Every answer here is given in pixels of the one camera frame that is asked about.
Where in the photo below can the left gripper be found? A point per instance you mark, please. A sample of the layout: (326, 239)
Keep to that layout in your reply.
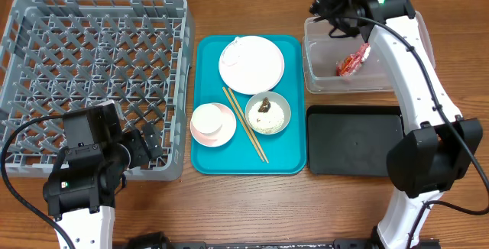
(142, 154)

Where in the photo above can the red snack wrapper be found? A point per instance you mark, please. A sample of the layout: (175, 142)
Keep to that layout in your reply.
(353, 62)

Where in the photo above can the white plastic cup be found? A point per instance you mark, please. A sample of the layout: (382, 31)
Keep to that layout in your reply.
(207, 118)

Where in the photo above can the small pink plate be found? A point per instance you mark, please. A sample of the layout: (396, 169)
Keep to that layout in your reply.
(223, 135)

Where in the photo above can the wooden chopstick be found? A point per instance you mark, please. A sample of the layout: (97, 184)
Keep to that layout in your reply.
(243, 124)
(249, 127)

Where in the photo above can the brown food scrap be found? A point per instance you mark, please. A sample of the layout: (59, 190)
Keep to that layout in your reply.
(265, 105)

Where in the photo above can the white rice pile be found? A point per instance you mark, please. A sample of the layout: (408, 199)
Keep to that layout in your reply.
(269, 122)

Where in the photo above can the grey round bowl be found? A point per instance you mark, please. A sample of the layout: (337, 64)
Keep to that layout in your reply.
(274, 97)

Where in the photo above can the clear plastic wrap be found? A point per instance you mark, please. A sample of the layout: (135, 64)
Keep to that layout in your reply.
(232, 52)

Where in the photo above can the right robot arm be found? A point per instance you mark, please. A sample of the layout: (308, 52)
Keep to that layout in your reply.
(438, 145)

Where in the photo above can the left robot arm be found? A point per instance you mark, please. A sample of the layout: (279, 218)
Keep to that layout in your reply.
(81, 188)

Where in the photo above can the clear plastic waste bin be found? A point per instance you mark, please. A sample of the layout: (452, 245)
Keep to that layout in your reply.
(324, 69)

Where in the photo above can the large white round plate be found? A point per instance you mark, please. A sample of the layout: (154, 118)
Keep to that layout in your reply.
(259, 69)

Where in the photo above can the grey plastic dish rack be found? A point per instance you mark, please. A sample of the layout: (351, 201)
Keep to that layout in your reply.
(63, 55)

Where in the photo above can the black plastic tray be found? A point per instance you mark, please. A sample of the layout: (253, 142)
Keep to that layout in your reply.
(351, 140)

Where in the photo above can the teal plastic serving tray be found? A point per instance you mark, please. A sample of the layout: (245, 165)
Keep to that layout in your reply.
(285, 151)

